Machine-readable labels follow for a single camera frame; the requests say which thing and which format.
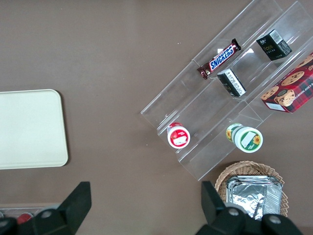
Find red cola bottle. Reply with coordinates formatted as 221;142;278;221
16;212;34;225

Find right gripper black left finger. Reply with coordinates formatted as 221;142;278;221
18;181;92;235

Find red plaid cookie box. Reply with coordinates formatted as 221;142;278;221
260;52;313;115

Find light wicker basket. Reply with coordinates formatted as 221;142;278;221
214;161;289;218

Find cream rectangular plastic tray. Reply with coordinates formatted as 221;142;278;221
0;89;69;170

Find clear acrylic bottle rack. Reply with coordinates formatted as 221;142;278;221
0;202;62;221

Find Snickers chocolate bar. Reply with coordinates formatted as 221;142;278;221
197;38;242;81

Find clear acrylic stepped shelf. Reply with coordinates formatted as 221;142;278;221
140;0;313;182

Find green sunflower-label jar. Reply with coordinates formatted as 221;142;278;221
225;123;264;153

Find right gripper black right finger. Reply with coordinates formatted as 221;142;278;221
195;181;246;235

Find silver foil packets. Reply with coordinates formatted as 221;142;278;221
225;175;284;221

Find small black carton box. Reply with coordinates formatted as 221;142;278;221
217;69;247;98
256;29;293;61

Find red-lidded small jar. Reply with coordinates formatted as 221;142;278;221
167;121;191;149

